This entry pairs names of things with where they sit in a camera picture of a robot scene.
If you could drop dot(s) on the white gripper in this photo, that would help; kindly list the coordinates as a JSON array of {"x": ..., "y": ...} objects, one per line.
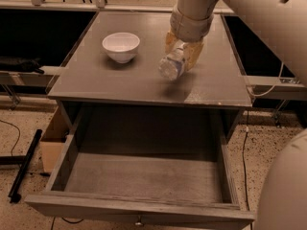
[{"x": 191, "y": 29}]

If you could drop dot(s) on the blue white plastic bottle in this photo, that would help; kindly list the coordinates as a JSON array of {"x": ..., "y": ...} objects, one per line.
[{"x": 172, "y": 66}]

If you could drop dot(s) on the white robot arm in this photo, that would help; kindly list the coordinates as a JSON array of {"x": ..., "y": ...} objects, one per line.
[{"x": 282, "y": 26}]

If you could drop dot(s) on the open grey top drawer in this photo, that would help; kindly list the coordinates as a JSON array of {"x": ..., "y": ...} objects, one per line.
[{"x": 168, "y": 165}]

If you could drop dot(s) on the white ceramic bowl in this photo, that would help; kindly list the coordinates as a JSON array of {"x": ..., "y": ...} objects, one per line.
[{"x": 121, "y": 47}]

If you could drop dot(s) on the grey wooden cabinet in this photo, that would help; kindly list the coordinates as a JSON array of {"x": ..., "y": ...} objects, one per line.
[{"x": 91, "y": 76}]

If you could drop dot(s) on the cardboard box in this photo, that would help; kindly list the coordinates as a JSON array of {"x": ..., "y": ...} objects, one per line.
[{"x": 52, "y": 141}]

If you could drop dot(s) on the black metal stand base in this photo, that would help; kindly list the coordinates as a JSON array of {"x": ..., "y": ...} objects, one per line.
[{"x": 23, "y": 161}]

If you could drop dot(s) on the black cloth on rail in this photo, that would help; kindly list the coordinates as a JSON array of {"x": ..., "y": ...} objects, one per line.
[{"x": 20, "y": 64}]

